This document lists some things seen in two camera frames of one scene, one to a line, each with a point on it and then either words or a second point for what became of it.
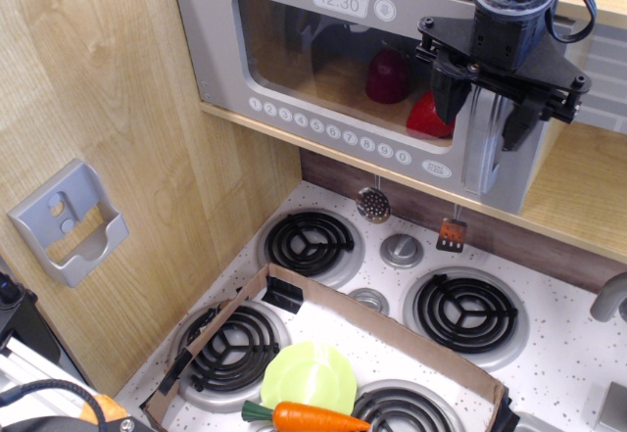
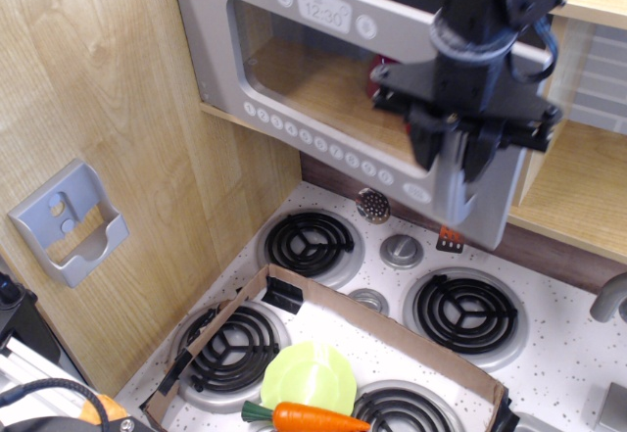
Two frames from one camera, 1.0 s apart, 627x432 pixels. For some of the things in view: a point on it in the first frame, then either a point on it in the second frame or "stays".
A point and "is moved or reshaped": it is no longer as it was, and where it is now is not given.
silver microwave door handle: x=484 y=138 is moved or reshaped
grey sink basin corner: x=614 y=410 stays
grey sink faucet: x=611 y=295 stays
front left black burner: x=235 y=355 stays
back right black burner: x=467 y=316 stays
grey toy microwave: x=327 y=51 is moved or reshaped
